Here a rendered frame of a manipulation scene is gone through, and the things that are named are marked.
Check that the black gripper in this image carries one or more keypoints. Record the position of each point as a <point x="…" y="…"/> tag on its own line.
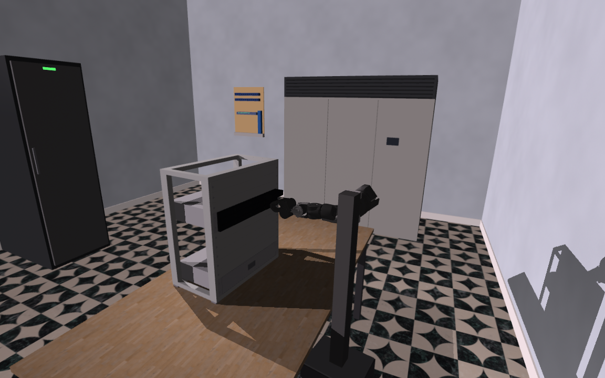
<point x="286" y="207"/>

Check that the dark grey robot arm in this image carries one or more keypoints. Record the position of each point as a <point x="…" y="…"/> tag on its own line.
<point x="328" y="212"/>

